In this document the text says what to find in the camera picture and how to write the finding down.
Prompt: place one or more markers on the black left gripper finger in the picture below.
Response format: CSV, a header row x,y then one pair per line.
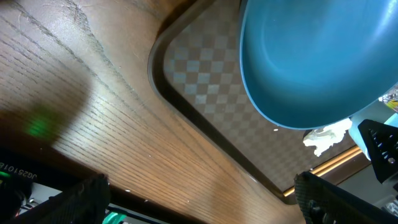
x,y
85,202

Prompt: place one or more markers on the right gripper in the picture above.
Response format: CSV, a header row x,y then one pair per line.
x,y
324,203

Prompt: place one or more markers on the white tissue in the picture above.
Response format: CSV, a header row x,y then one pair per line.
x,y
326,137

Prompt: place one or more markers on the dark blue plate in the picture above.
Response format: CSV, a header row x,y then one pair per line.
x,y
306,64

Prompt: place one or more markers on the green snack wrapper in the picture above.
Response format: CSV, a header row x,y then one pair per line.
x,y
390,98

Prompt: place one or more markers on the brown serving tray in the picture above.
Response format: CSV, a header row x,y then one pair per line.
x,y
194,67

